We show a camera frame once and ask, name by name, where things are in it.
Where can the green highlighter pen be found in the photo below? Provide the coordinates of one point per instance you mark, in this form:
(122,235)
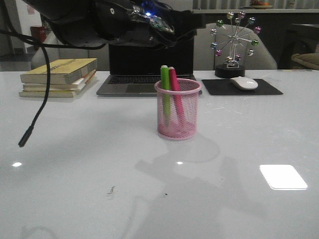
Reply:
(165,85)

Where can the white computer mouse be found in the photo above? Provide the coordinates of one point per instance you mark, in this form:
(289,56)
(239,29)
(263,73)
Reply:
(244,83)

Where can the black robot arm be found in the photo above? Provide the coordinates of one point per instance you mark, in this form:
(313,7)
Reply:
(72,21)

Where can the black mouse pad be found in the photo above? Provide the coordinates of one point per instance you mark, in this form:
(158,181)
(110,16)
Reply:
(224,87)

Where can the bottom yellow book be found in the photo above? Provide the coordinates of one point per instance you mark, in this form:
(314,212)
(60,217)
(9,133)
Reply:
(53,94)

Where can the grey laptop black screen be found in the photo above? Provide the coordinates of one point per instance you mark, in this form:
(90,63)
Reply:
(135,70)

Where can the pink mesh pen holder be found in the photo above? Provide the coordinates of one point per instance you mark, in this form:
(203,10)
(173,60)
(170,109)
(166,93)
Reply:
(183,110)

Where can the ferris wheel desk toy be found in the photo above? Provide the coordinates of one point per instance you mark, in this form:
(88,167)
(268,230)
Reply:
(231,39)

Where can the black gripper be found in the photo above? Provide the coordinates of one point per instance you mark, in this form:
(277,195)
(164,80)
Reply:
(144,23)

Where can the fruit bowl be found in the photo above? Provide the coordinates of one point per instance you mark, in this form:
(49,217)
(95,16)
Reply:
(257,4)

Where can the top yellow book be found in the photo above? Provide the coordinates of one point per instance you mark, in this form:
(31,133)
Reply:
(62,71)

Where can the right grey armchair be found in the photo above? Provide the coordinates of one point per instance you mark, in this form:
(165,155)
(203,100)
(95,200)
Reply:
(204,58)

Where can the yellow book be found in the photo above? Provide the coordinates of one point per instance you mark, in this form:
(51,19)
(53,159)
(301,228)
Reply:
(62,71)
(53,94)

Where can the red bin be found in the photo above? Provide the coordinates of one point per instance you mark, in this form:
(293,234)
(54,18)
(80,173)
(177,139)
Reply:
(38,32)

